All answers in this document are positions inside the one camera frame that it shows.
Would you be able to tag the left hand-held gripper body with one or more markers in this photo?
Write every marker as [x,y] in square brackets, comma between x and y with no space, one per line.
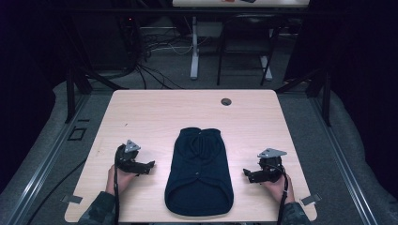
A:
[126,161]

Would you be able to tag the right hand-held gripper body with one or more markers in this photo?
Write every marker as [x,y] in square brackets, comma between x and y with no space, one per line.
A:
[271,168]

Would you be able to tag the person's left hand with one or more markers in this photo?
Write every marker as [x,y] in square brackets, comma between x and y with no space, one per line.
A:
[120,182]

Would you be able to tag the person's right hand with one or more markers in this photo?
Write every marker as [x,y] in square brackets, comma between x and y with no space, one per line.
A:
[279,190]

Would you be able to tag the grey table edge clamp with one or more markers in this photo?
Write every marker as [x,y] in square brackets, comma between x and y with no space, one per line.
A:
[310,199]
[72,199]

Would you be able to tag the dark navy sleeveless garment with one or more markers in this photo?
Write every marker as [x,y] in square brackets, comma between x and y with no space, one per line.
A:
[198,178]

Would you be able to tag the grey table grommet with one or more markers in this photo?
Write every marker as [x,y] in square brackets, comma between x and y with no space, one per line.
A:
[226,102]

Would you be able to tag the black metal stand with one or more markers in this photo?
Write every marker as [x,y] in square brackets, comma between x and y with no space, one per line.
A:
[70,93]
[326,93]

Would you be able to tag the white desk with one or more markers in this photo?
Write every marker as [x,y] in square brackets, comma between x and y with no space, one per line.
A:
[194,56]

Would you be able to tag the black chair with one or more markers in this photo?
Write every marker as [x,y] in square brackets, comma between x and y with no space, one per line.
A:
[250,22]

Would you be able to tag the black crossbar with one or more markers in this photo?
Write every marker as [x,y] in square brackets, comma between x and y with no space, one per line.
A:
[156,12]

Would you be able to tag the aluminium floor rail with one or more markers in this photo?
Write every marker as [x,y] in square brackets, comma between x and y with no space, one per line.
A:
[47,162]
[344,162]

